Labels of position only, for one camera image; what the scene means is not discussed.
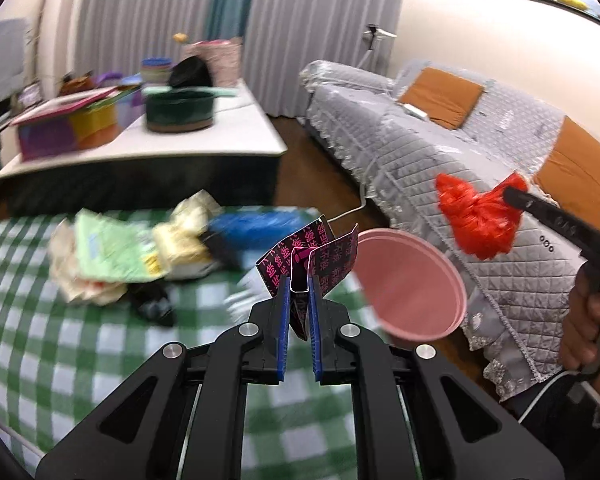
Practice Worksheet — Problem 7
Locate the black pink patterned wrapper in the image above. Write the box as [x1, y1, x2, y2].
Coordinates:
[256, 216, 360, 340]

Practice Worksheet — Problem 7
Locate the blue plastic bag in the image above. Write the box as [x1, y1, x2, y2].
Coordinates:
[200, 208, 311, 269]

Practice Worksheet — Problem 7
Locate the yellow tissue pack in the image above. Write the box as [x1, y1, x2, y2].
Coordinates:
[152, 223, 218, 281]

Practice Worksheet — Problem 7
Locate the red plastic bag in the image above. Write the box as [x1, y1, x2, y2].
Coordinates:
[436, 172, 528, 260]

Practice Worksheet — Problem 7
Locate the green white paper package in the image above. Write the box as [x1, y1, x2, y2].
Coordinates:
[73, 210, 170, 284]

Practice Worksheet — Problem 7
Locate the cream paper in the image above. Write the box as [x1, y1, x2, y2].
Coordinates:
[170, 190, 224, 235]

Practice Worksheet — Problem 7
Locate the pink plastic trash bin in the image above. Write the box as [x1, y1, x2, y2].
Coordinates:
[353, 229, 467, 344]

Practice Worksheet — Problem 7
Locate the person's right hand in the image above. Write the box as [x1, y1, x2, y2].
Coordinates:
[559, 264, 600, 395]

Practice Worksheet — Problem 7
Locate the orange cushion near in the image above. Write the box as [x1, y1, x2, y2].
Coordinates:
[532, 116, 600, 230]

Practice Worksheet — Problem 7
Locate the orange cushion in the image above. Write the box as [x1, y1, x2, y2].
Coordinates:
[399, 67, 484, 130]
[532, 116, 600, 230]

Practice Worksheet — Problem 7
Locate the black crumpled bag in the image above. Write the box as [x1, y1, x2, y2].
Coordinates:
[126, 281, 176, 327]

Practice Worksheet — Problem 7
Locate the white coffee table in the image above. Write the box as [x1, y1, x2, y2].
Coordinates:
[0, 84, 287, 219]

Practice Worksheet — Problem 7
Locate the grey quilted sofa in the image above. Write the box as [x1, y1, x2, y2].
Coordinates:
[300, 60, 582, 400]

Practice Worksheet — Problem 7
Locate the orange cushion far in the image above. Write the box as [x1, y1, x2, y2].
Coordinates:
[399, 67, 484, 130]

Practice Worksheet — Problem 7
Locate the dark green round bowl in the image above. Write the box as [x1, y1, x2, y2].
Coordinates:
[145, 92, 215, 133]

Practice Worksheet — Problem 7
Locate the green white checkered tablecloth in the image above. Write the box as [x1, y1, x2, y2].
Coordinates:
[0, 205, 422, 480]

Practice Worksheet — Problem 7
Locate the black cap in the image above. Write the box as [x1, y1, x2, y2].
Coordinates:
[168, 56, 213, 89]

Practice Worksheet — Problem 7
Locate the pink patterned basket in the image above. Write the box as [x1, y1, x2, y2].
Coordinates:
[181, 37, 242, 88]

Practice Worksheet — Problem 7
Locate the colourful storage box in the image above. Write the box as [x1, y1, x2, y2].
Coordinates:
[10, 87, 121, 160]

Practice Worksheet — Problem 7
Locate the stack of coloured bowls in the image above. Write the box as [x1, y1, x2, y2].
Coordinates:
[140, 58, 172, 84]

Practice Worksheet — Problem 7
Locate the phone holder stand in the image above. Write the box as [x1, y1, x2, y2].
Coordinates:
[355, 24, 396, 72]

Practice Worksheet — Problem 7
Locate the grey curtain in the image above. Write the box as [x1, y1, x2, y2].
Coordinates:
[73, 0, 401, 117]

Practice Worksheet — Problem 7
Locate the white charging cable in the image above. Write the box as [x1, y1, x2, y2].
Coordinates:
[325, 156, 382, 226]

